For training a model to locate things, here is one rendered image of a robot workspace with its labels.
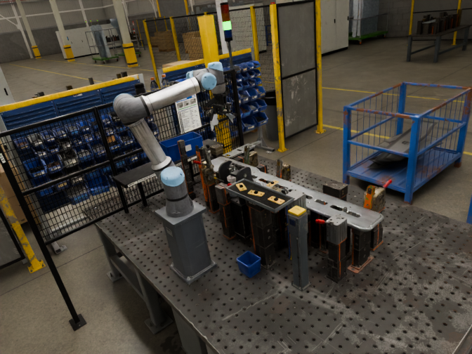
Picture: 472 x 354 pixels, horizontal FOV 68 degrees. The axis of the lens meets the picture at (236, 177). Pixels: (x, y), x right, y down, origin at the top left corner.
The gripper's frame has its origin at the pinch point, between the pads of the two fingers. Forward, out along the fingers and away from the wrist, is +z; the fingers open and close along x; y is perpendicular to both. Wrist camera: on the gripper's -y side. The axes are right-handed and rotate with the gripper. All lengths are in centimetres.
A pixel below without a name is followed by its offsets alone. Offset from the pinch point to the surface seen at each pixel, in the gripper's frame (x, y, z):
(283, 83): 257, -186, 46
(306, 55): 309, -185, 17
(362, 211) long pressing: 30, 71, 44
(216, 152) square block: 35, -59, 41
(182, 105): 32, -90, 6
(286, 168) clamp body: 43, 8, 41
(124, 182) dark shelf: -38, -73, 41
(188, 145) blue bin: 18, -71, 32
